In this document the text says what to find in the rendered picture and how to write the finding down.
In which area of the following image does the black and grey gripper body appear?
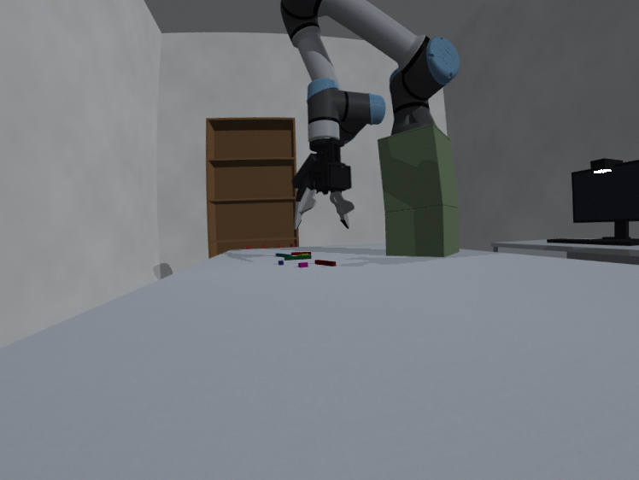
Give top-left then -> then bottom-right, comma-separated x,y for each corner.
306,138 -> 351,195

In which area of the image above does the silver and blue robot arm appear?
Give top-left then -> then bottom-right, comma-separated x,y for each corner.
280,0 -> 460,144

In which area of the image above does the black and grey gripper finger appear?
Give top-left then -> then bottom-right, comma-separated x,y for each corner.
294,174 -> 317,230
330,190 -> 355,229

